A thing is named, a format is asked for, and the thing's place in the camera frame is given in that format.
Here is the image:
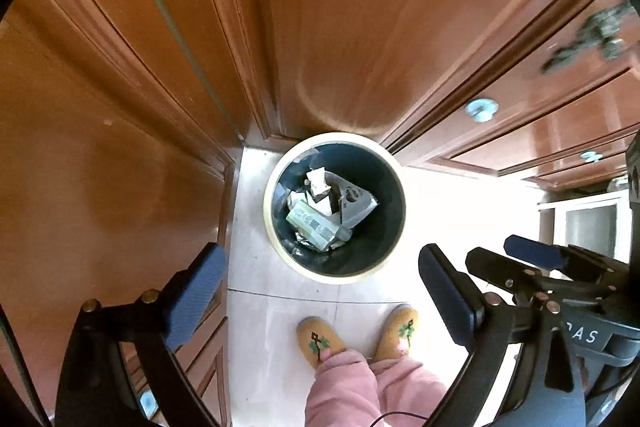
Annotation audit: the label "cream round trash can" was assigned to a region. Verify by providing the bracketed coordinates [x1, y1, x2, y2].
[263, 133, 407, 284]

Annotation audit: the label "black cable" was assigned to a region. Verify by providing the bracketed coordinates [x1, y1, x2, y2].
[369, 411, 432, 427]

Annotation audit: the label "metal cabinet latch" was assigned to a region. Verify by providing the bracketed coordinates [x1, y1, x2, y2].
[540, 2, 636, 75]

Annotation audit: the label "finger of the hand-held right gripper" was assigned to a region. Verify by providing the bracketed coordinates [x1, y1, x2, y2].
[465, 246, 566, 308]
[504, 234, 633, 295]

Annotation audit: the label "yellow embroidered slipper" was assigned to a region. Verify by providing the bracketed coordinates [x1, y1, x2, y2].
[374, 304, 420, 361]
[296, 317, 347, 370]

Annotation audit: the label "small white carton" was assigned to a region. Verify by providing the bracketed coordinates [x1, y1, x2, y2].
[286, 201, 351, 252]

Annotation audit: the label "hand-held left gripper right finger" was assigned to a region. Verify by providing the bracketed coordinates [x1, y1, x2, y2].
[418, 243, 588, 427]

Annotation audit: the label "silver foil wrapper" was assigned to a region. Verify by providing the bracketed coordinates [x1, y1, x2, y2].
[287, 231, 347, 259]

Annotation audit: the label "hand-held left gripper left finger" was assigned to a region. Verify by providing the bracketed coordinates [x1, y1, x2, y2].
[54, 243, 229, 427]

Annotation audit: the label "pink fleece trousers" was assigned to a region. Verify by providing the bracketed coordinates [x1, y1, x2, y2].
[304, 349, 448, 427]

